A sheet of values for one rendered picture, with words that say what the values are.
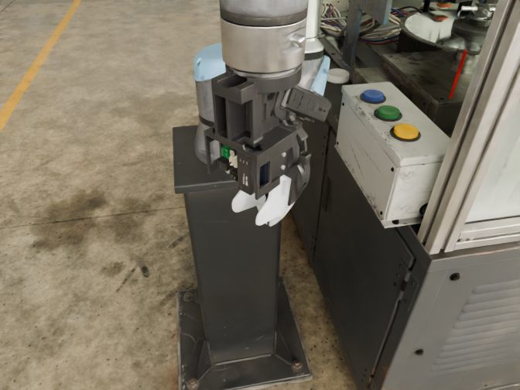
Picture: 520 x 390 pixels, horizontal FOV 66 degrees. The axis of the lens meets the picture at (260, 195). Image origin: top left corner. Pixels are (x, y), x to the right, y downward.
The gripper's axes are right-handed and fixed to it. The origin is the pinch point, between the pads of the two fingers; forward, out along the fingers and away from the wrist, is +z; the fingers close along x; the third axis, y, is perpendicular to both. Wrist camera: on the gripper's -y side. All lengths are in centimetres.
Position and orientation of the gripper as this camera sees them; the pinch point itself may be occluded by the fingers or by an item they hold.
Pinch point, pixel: (273, 213)
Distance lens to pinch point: 51.2
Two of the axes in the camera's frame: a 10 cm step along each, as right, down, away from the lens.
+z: 0.0, 7.8, 6.3
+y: -6.5, 4.8, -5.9
